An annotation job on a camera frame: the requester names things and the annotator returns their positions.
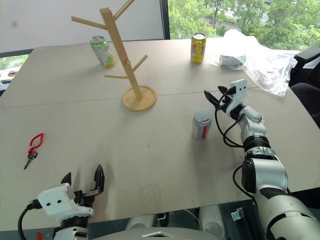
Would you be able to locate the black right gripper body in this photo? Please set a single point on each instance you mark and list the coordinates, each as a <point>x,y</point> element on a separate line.
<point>225,102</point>

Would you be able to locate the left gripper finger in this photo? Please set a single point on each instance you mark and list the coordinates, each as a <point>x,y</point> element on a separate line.
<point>99,178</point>
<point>67,179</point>

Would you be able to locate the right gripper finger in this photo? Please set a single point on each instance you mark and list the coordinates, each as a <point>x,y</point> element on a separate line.
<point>223,89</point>
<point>212,98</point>

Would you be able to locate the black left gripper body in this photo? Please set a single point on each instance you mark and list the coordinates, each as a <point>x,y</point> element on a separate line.
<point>86,198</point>

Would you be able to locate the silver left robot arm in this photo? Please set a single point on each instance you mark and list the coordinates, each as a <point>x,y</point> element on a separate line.
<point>71,228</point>

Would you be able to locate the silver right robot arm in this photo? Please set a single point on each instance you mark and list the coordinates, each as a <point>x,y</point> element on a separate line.
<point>270,175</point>

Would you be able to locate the white and red soda can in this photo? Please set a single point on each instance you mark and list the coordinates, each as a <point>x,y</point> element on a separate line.
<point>201,125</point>

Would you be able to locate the grey crumpled cup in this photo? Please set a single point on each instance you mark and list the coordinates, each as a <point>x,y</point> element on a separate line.
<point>231,61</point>

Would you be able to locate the yellow soda can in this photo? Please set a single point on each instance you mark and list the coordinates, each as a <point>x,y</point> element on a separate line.
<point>198,50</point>

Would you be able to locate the clear plastic bag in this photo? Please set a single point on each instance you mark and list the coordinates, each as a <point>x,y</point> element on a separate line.
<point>265,65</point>

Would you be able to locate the silver robot torso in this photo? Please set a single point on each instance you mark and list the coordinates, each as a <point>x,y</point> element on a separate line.
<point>120,235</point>

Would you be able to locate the white rounded shape under table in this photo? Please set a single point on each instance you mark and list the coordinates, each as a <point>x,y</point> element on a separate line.
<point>212,221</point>
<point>140,222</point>

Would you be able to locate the black office chair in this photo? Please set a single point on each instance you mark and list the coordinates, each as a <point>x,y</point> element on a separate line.
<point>306,87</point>

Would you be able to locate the wooden branched hanger stand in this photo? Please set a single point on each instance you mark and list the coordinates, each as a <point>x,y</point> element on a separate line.
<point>117,47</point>

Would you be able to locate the green soda can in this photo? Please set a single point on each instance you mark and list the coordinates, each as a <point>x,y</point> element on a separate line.
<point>103,52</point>

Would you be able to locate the clutter on background desk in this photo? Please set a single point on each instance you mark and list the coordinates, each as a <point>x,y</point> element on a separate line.
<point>8,76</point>

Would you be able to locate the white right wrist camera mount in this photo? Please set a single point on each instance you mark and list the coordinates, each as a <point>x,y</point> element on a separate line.
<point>238,95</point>

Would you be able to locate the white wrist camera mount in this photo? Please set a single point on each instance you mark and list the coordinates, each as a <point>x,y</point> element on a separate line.
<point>238,95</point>
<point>58,200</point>

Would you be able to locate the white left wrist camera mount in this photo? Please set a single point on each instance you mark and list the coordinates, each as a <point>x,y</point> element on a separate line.
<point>58,200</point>

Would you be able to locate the dark window frame post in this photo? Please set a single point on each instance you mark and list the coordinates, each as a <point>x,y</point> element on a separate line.
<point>165,18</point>

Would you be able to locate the metal bracket under table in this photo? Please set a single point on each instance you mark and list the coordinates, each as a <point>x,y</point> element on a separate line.
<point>237,214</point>

